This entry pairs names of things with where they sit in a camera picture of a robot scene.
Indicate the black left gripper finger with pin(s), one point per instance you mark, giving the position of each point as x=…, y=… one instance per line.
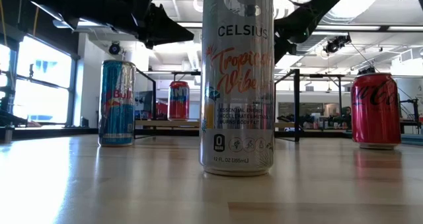
x=147, y=42
x=167, y=30

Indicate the red blue Fanta can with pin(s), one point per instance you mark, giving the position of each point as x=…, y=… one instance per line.
x=178, y=101

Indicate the silver Celsius can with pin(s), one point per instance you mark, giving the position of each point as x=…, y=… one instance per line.
x=237, y=85

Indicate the blue silver Red Bull can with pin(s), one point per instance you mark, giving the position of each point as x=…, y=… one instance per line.
x=117, y=111

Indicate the red Coca-Cola can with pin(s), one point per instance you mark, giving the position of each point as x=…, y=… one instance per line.
x=375, y=115

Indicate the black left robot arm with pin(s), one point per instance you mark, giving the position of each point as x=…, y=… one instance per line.
x=86, y=6

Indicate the ceiling light strip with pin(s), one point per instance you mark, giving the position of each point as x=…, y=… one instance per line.
x=347, y=28

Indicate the long ceiling light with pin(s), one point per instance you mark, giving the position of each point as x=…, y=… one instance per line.
x=57, y=23

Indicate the cluttered background workbench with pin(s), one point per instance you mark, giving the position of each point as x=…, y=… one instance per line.
x=330, y=123

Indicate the person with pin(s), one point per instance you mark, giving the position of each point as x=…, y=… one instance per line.
x=347, y=113

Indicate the large bright window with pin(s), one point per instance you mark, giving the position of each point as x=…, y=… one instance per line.
x=43, y=85

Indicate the black stand by window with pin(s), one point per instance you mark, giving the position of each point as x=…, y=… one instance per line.
x=5, y=101

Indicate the black round ceiling camera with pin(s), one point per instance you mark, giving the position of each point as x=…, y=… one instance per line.
x=114, y=48

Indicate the silver ventilation duct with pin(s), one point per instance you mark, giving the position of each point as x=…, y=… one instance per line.
x=333, y=17

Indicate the black ceiling camera rig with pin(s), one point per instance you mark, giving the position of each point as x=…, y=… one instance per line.
x=335, y=45

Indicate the black metal background frame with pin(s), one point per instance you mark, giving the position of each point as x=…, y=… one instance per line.
x=340, y=95

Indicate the wooden shelf with black frame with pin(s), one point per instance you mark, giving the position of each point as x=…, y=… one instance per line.
x=158, y=123

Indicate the small black ceiling camera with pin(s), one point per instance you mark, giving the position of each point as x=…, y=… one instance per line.
x=367, y=71

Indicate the black aluminium table frame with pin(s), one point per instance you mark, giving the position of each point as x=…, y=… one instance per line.
x=49, y=132

